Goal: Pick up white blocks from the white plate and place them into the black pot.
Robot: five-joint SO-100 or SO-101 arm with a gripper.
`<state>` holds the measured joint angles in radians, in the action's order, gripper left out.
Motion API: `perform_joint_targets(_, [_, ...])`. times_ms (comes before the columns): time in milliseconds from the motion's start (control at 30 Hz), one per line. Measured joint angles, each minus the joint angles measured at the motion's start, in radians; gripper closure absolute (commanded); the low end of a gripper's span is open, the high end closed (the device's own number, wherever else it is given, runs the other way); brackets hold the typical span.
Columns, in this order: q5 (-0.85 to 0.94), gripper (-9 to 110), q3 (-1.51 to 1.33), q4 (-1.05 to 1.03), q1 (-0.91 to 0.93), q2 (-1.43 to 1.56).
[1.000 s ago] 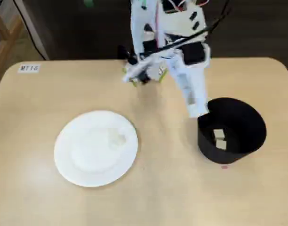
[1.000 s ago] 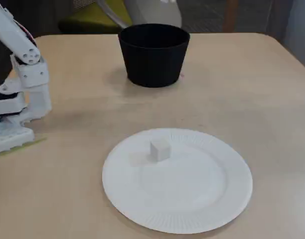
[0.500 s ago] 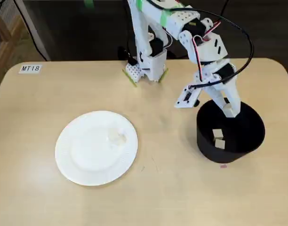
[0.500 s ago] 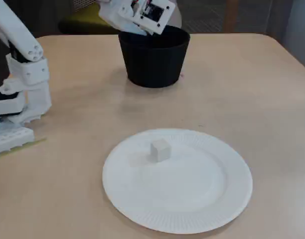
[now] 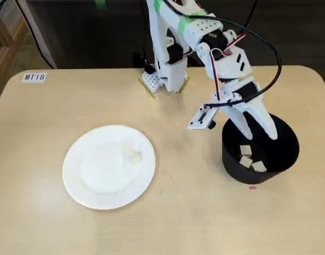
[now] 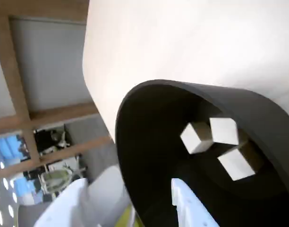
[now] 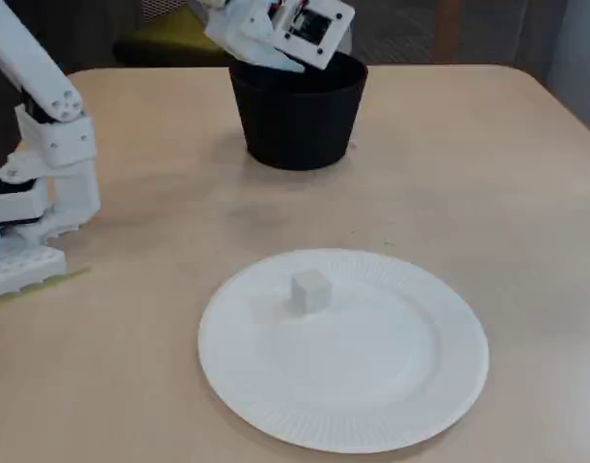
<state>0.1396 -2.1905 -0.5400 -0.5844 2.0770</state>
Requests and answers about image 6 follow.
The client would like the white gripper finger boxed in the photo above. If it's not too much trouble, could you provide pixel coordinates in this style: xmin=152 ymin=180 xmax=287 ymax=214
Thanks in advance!
xmin=33 ymin=177 xmax=91 ymax=227
xmin=170 ymin=177 xmax=221 ymax=227

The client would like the white cube block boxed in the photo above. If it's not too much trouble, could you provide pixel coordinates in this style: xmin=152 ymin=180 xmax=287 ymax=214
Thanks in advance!
xmin=180 ymin=121 xmax=214 ymax=155
xmin=217 ymin=144 xmax=263 ymax=182
xmin=209 ymin=117 xmax=238 ymax=145

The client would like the black round pot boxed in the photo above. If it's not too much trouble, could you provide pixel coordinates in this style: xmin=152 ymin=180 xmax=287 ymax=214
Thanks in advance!
xmin=114 ymin=79 xmax=289 ymax=227

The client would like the green mesh office chair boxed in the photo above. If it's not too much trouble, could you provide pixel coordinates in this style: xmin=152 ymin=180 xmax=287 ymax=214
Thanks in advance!
xmin=39 ymin=165 xmax=88 ymax=198

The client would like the grey chair backrest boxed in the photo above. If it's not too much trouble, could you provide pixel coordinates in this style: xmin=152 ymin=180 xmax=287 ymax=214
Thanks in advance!
xmin=87 ymin=165 xmax=131 ymax=215

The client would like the wooden partition frame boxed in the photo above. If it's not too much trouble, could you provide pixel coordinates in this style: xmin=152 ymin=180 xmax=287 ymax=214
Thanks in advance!
xmin=0 ymin=0 xmax=113 ymax=177

